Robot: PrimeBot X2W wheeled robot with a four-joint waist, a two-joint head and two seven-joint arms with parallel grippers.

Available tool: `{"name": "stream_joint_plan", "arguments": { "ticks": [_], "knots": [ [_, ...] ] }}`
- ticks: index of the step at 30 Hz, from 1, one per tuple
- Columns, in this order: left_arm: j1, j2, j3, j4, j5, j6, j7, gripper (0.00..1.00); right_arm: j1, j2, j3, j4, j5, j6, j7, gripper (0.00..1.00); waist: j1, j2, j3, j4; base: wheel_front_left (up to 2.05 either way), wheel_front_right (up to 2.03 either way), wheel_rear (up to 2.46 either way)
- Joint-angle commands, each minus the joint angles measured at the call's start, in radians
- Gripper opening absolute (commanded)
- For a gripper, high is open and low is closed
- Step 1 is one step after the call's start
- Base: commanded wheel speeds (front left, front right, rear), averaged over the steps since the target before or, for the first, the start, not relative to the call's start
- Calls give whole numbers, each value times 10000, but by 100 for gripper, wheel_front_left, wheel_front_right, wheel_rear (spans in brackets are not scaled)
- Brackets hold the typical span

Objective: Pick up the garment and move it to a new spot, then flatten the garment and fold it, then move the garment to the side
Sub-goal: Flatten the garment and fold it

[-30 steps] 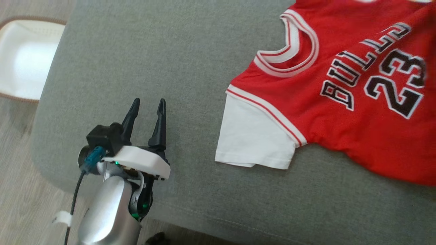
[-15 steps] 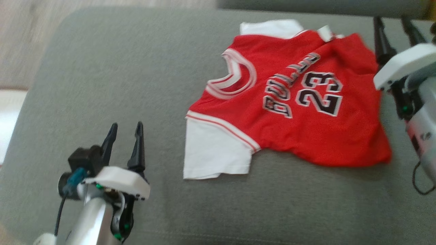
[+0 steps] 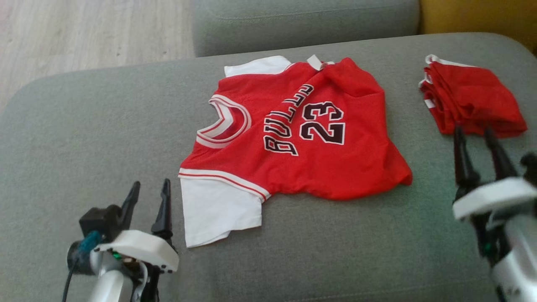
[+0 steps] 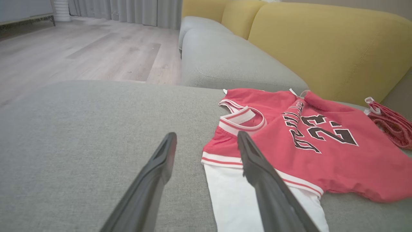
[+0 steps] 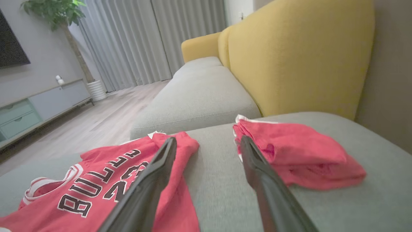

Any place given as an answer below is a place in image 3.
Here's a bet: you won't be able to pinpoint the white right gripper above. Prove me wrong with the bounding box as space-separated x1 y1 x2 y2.
452 127 537 221

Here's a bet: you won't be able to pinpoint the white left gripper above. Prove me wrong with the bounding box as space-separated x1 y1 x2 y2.
94 179 180 274

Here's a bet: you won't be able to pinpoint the red shorts with white stripe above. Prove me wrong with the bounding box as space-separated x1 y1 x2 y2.
418 55 528 139

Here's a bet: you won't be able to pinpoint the red number 23 basketball jersey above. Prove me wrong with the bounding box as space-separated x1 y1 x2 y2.
178 55 414 249

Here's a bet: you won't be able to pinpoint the grey sofa with yellow backrest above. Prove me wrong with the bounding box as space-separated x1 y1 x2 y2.
191 0 537 57

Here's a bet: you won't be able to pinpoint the black cable with teal plug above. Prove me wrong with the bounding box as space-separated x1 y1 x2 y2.
62 231 104 302

